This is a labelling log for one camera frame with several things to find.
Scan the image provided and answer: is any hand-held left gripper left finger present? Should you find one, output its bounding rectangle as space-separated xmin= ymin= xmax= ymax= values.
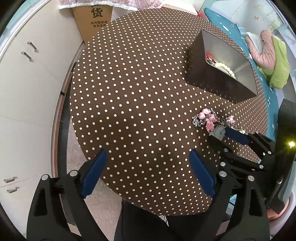
xmin=26 ymin=148 xmax=108 ymax=241

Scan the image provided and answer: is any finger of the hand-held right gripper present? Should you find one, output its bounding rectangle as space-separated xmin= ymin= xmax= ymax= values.
xmin=209 ymin=136 xmax=265 ymax=178
xmin=224 ymin=127 xmax=277 ymax=164

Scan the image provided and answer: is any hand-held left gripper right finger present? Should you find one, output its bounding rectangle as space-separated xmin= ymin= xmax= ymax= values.
xmin=189 ymin=149 xmax=271 ymax=241

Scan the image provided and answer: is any grey plush charm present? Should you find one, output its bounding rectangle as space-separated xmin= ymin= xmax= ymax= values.
xmin=209 ymin=126 xmax=226 ymax=140

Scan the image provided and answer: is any pink charm keychain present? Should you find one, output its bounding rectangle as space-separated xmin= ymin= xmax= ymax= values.
xmin=225 ymin=115 xmax=246 ymax=134

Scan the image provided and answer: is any silver chain with pink charms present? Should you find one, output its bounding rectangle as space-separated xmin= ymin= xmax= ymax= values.
xmin=191 ymin=108 xmax=220 ymax=132

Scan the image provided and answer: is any metal tin box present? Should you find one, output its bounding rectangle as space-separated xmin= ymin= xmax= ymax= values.
xmin=185 ymin=30 xmax=258 ymax=104

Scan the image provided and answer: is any person's right hand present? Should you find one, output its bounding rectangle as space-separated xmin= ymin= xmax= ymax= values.
xmin=266 ymin=206 xmax=292 ymax=219

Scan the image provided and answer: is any round polka-dot table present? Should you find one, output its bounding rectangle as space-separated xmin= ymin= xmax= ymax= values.
xmin=69 ymin=8 xmax=269 ymax=216

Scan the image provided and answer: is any pink jacket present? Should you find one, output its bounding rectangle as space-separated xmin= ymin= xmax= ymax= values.
xmin=245 ymin=30 xmax=277 ymax=70

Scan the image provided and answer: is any white low cabinet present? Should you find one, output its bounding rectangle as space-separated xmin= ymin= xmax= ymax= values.
xmin=0 ymin=0 xmax=87 ymax=232

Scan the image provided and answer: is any teal bed mattress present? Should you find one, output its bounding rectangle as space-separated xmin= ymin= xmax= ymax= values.
xmin=203 ymin=8 xmax=281 ymax=142

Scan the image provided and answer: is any cardboard box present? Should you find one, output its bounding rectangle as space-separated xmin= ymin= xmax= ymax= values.
xmin=72 ymin=6 xmax=114 ymax=45

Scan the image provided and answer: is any pink checked cloth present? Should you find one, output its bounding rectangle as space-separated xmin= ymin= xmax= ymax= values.
xmin=58 ymin=0 xmax=162 ymax=10

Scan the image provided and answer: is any pearl bracelet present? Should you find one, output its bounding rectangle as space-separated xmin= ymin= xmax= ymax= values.
xmin=216 ymin=62 xmax=236 ymax=80

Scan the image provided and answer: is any red bead bracelet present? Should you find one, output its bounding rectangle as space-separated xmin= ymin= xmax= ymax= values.
xmin=205 ymin=53 xmax=216 ymax=67

